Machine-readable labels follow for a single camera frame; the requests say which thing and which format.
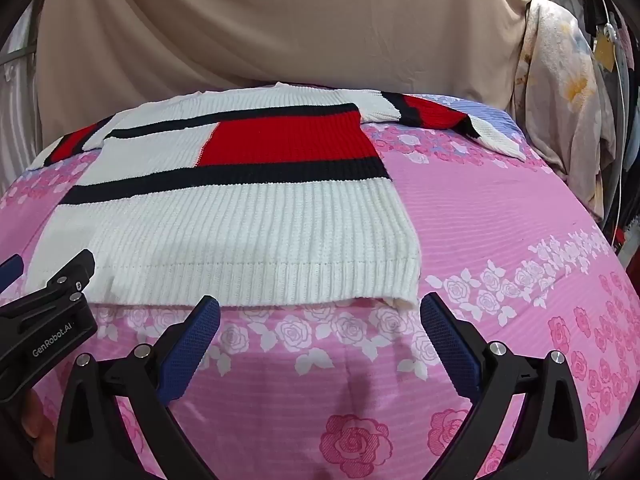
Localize person's left hand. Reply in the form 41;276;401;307
19;389;60;480

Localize grey satin curtain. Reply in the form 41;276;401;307
0;0;51;198

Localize pink floral bed sheet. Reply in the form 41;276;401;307
0;87;640;480

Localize white red black knit sweater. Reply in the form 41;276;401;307
27;81;527;311

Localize beige backdrop cloth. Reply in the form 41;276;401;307
35;0;540;111

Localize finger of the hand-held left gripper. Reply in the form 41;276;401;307
37;248;97;295
0;254;25;292

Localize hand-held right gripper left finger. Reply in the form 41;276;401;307
54;295;222;480

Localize grey metal bar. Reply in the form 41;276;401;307
0;44;40;65

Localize dark hanging clothes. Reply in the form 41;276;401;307
575;0;640;266

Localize pale floral hanging blanket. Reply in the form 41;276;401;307
510;0;619;221

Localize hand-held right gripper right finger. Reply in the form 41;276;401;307
420;291;589;480

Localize yellow tag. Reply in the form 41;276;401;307
594;24;619;74

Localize white cable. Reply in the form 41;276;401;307
592;0;632;223

